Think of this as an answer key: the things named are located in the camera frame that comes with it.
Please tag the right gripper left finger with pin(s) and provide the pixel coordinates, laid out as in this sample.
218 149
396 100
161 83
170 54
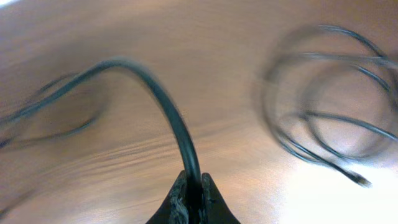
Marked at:
173 209

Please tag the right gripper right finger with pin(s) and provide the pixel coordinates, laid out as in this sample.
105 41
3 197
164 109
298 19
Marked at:
215 209

